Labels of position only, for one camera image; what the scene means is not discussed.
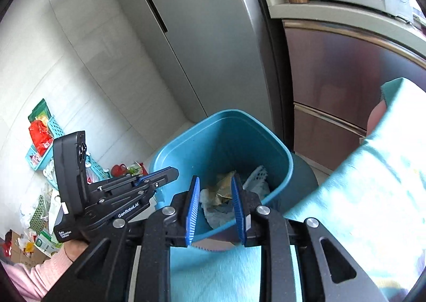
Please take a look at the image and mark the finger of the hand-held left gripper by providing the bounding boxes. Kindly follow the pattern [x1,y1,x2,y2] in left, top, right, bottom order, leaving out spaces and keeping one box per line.
[133,166,179,189]
[131,186,158,202]

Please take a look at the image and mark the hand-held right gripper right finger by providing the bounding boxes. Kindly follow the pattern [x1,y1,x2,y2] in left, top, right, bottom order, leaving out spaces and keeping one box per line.
[231,173,388,302]

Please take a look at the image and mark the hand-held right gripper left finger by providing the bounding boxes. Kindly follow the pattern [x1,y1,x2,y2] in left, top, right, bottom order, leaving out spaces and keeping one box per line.
[43,176,201,302]

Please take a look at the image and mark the yellow brown wrapper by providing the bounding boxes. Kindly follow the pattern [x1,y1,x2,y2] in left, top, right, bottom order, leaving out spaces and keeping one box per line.
[206,170,237,204]

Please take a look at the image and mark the white foam fruit net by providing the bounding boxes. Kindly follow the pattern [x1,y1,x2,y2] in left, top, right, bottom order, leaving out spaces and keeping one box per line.
[243,165,271,204]

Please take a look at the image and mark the blue plastic bin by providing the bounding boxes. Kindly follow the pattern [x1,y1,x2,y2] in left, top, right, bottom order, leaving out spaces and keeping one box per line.
[149,109,294,243]

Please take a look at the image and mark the person's left forearm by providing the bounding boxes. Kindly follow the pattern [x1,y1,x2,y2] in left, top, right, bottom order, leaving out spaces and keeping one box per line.
[0,240,89,299]

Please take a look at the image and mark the crumpled white tissue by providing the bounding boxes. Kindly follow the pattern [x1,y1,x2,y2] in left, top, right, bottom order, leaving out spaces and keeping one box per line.
[199,188,234,227]

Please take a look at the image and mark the teal plastic basket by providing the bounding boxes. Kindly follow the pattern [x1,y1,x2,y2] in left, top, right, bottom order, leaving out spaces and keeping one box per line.
[26,99,110,183]

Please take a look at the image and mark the red snack bag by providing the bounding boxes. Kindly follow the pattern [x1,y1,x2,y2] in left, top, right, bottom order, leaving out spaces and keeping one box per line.
[111,164,130,178]

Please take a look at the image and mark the pile of plastic bags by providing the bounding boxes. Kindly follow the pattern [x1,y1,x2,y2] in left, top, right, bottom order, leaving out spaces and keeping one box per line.
[20,185,64,249]

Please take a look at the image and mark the large red packet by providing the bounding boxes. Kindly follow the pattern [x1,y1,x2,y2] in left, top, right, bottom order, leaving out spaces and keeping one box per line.
[29,120,54,156]

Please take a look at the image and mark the cardboard box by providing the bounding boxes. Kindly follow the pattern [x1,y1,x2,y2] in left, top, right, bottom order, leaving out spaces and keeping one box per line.
[5,232,50,266]

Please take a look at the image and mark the teal patterned tablecloth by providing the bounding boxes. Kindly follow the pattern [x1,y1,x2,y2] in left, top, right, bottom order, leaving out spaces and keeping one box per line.
[170,77,426,302]

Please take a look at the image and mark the silver refrigerator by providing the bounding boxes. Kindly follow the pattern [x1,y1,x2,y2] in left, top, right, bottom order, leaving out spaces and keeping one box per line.
[95,0,290,143]

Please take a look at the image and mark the kitchen counter with cabinets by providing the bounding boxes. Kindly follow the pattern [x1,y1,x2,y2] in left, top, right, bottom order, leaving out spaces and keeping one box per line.
[264,0,426,176]

